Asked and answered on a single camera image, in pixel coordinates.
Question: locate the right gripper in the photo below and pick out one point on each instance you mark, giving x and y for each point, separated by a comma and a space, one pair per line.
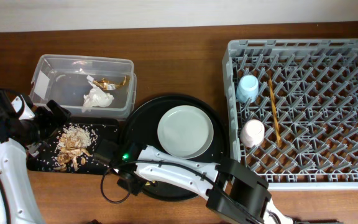
134, 186

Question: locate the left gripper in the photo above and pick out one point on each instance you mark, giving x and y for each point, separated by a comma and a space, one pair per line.
53, 124

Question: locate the food scraps and rice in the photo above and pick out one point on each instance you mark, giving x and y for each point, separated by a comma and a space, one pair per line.
73, 147

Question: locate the white tissue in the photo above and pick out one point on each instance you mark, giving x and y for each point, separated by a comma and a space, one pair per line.
96, 97

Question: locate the grey plate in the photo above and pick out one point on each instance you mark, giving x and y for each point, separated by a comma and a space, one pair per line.
185, 131

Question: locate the gold foil wrapper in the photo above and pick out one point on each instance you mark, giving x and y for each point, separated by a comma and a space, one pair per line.
105, 84

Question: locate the pink cup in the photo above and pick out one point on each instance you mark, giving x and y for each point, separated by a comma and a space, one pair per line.
252, 133

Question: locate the blue cup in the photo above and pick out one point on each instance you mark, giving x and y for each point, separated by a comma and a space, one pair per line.
247, 89

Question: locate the wooden chopstick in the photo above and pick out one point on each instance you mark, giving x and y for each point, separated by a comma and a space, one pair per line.
274, 111

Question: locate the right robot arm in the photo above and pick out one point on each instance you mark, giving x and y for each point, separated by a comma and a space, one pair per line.
231, 190

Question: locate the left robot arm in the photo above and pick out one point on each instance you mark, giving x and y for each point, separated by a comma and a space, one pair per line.
17, 201

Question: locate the grey dishwasher rack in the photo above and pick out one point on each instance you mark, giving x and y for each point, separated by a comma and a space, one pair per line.
315, 83

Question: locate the round black tray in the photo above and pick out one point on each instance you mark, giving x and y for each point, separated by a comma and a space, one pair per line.
141, 126

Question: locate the white label on bin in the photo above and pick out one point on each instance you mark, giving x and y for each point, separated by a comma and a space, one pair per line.
41, 85

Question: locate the black rectangular tray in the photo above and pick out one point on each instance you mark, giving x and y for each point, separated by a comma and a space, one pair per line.
106, 128

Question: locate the clear plastic bin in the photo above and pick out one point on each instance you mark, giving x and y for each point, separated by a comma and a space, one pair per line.
68, 83

